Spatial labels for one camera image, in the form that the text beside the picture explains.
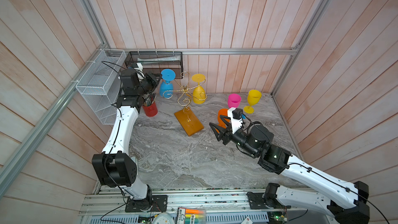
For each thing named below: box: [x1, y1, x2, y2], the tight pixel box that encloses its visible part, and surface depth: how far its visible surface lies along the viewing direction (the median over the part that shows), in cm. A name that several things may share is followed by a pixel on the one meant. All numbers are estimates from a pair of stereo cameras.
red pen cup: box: [141, 101, 159, 117], surface depth 104 cm
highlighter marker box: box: [176, 207, 207, 224], surface depth 70 cm
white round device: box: [151, 212, 176, 224], surface depth 69 cm
